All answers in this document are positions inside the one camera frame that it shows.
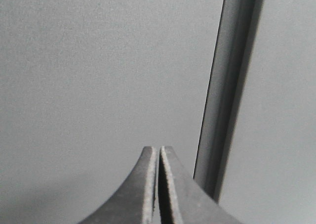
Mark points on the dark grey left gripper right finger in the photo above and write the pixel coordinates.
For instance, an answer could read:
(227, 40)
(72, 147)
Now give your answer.
(181, 200)

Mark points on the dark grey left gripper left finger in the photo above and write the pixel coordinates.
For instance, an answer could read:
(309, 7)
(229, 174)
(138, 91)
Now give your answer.
(133, 202)

